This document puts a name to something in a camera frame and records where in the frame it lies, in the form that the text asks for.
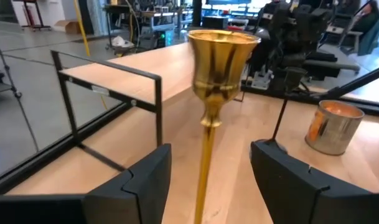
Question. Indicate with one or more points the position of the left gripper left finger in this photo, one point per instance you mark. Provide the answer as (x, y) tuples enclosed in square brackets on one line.
[(139, 193)]

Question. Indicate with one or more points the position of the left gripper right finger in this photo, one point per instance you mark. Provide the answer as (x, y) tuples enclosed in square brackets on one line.
[(288, 189)]

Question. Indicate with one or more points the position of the silver jar candle orange wax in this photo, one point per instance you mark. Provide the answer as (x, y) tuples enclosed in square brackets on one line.
[(332, 137)]

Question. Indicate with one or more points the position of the black candlestick holder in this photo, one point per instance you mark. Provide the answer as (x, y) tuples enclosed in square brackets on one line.
[(280, 118)]

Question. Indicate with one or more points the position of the gold tall candlestick holder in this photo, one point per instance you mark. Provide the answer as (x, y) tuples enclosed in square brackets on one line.
[(220, 68)]

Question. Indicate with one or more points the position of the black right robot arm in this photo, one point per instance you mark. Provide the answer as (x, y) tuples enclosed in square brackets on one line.
[(295, 34)]

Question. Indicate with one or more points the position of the black equipment cart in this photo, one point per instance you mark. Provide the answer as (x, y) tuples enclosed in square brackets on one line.
[(120, 40)]

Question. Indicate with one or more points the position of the teal chair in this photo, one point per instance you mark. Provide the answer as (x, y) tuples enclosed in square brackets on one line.
[(371, 39)]

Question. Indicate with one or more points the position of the grey tripod stand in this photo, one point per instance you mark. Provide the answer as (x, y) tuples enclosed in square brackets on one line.
[(8, 77)]

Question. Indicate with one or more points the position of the cardboard box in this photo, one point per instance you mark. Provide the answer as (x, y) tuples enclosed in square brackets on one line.
[(68, 26)]

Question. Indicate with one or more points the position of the person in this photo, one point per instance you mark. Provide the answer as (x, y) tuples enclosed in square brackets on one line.
[(368, 17)]

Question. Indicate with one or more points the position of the black metal table frame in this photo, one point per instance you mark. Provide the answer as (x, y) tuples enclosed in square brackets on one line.
[(36, 161)]

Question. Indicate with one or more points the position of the wooden shelf black metal frame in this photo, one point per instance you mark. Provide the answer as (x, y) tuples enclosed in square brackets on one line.
[(130, 71)]

